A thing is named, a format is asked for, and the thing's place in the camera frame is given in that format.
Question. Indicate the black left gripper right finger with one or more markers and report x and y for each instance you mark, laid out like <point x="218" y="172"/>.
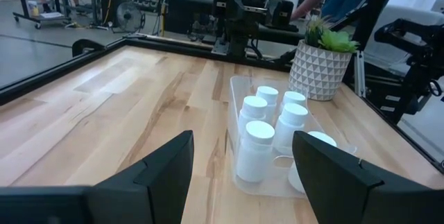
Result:
<point x="340" y="189"/>

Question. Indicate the silver aluminium extrusion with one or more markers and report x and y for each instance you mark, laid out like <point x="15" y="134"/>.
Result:
<point x="359" y="75"/>

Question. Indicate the black side table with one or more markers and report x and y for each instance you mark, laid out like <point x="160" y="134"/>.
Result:
<point x="187" y="12"/>

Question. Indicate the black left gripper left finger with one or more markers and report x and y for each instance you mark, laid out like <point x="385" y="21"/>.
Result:
<point x="152" y="189"/>

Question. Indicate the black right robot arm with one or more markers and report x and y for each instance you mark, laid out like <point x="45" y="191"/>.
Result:
<point x="239" y="36"/>

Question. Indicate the succulent in white patterned pot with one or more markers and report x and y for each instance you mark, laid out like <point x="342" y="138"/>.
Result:
<point x="319" y="71"/>

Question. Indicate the black equipment stand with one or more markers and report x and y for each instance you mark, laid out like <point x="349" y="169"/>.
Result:
<point x="412" y="64"/>

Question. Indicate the black wheeled cart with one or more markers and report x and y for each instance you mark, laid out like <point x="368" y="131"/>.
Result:
<point x="21" y="2"/>

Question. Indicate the black floor fan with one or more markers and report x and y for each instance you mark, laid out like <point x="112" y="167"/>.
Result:
<point x="129" y="16"/>

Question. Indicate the white pill bottle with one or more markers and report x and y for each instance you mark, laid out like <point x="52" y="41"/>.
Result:
<point x="253" y="107"/>
<point x="294" y="97"/>
<point x="256" y="154"/>
<point x="324" y="137"/>
<point x="289" y="127"/>
<point x="267" y="94"/>

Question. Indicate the black box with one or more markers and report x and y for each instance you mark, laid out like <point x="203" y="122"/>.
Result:
<point x="111" y="7"/>

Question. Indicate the yellow and white cup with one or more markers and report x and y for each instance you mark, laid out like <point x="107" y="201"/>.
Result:
<point x="33" y="9"/>

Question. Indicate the black aluminium table frame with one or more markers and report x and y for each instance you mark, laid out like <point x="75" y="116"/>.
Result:
<point x="41" y="76"/>

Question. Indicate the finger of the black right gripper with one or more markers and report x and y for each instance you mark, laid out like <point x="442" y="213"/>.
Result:
<point x="281" y="14"/>
<point x="222" y="5"/>

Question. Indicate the clear plastic basket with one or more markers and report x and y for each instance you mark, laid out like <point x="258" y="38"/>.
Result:
<point x="236" y="88"/>

